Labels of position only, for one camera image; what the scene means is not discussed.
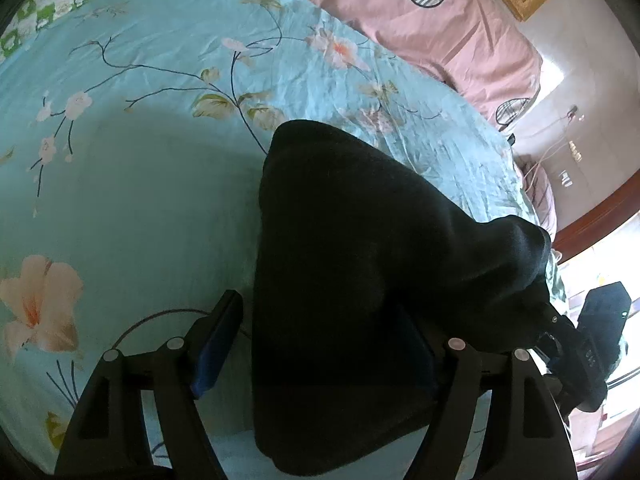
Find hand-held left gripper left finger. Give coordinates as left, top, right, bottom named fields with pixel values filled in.
left=54, top=289, right=245, bottom=480

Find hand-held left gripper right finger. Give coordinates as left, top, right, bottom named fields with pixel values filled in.
left=420, top=334, right=577, bottom=480

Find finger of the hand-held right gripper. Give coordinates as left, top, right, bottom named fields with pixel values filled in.
left=533, top=309, right=577, bottom=358

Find black pants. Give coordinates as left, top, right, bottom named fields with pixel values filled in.
left=251, top=120, right=554, bottom=477

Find pink striped cloth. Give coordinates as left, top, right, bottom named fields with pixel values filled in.
left=515, top=154, right=559, bottom=237

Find blue floral bed sheet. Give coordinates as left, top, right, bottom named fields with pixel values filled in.
left=0, top=0, right=567, bottom=477

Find green checked pillow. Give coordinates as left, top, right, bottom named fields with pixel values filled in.
left=0, top=0, right=104, bottom=62

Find wooden bed frame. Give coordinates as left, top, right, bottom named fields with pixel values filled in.
left=552, top=169, right=640, bottom=262

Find white wall cable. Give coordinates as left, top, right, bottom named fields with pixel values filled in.
left=520, top=105, right=583, bottom=188

